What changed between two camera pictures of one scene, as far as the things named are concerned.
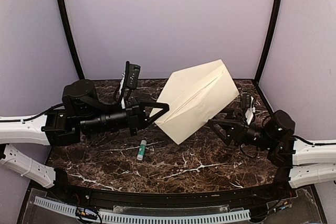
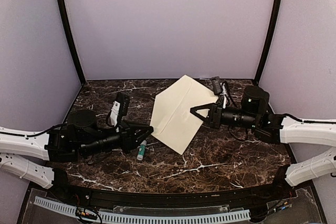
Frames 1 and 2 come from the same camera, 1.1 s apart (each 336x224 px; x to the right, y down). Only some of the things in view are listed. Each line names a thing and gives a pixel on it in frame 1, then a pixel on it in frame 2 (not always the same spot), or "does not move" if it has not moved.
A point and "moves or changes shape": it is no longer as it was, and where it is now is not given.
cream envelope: (194, 95) moves or changes shape
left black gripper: (137, 117) to (128, 135)
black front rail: (261, 197) does not move
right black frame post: (275, 24) does not move
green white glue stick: (142, 149) does not move
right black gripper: (237, 132) to (214, 122)
